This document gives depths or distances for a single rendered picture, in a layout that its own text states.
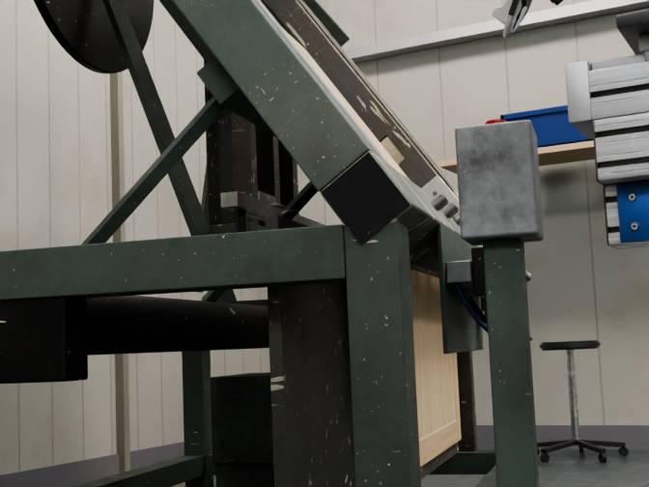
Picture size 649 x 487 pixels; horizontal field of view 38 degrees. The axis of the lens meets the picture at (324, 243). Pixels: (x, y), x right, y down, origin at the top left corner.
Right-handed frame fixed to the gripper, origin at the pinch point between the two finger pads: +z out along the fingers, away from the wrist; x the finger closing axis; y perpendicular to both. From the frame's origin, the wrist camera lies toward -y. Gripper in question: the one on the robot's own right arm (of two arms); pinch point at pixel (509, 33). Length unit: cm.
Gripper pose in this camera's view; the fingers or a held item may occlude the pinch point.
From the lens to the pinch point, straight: 237.5
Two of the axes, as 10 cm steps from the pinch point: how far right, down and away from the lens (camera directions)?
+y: -8.0, -3.8, 4.6
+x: -4.6, -0.8, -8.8
